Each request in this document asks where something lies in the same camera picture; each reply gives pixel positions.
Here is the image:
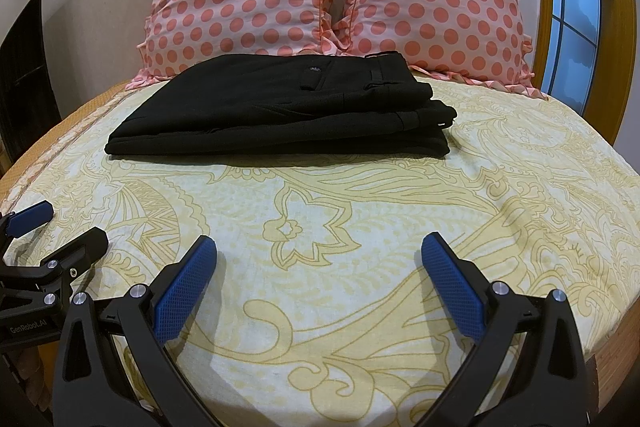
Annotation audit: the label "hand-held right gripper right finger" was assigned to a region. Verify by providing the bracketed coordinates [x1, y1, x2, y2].
[419, 232, 591, 427]

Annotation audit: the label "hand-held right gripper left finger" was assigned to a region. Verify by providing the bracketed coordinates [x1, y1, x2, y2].
[52, 234, 218, 427]

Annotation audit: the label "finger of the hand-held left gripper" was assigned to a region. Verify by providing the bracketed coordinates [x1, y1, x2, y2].
[0, 201, 55, 254]
[0, 228, 110, 294]

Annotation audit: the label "black pants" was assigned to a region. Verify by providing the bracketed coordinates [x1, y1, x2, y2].
[104, 51, 458, 158]

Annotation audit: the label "cream patterned bed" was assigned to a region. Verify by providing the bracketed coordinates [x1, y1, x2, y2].
[0, 74, 640, 427]

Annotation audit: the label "wooden bed frame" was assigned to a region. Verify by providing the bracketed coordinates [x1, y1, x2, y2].
[0, 307, 640, 427]

